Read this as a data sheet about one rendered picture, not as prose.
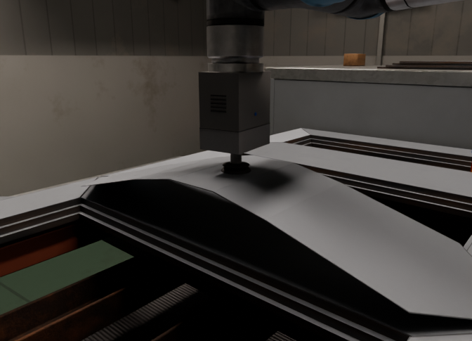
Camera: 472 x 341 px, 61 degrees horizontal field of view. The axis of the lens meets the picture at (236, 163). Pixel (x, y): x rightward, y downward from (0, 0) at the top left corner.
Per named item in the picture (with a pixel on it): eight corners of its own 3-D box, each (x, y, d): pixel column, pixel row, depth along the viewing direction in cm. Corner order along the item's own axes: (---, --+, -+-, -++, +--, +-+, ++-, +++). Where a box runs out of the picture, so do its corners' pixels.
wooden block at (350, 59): (357, 66, 168) (357, 53, 167) (343, 65, 171) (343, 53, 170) (364, 65, 178) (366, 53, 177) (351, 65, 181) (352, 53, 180)
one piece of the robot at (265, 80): (218, 44, 60) (220, 151, 65) (179, 43, 53) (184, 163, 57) (277, 43, 55) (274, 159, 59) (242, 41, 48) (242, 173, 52)
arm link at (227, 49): (194, 26, 52) (230, 29, 58) (195, 63, 53) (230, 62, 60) (244, 23, 48) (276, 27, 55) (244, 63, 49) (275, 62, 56)
